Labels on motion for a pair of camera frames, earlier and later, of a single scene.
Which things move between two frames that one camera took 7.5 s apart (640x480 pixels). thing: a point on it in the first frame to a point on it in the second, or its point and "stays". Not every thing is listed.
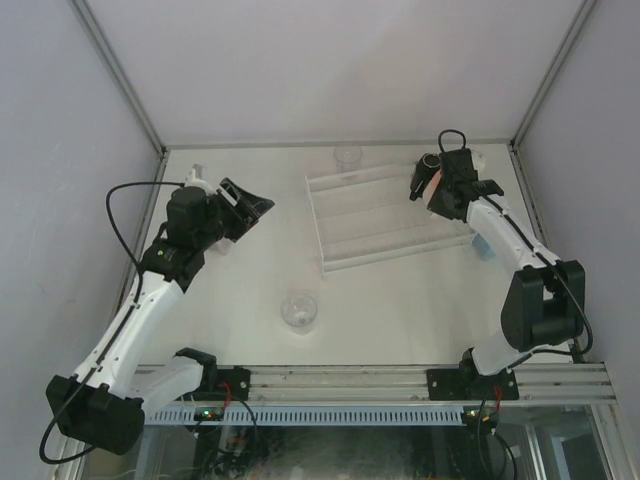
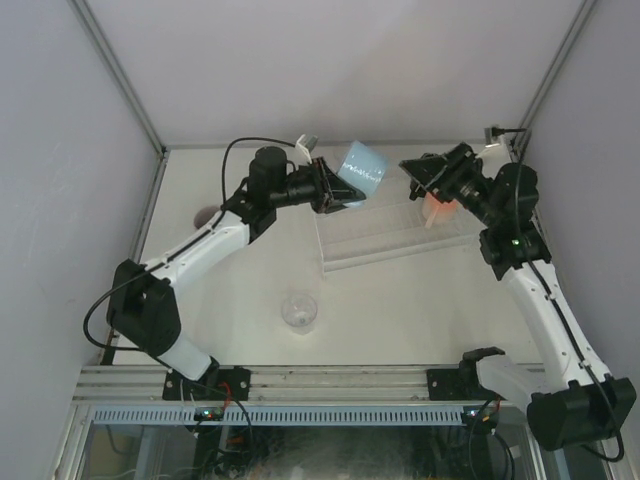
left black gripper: (235, 212) to (322, 185)
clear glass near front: (298, 311) stays
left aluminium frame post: (91, 25) stays
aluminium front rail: (559, 383) stays
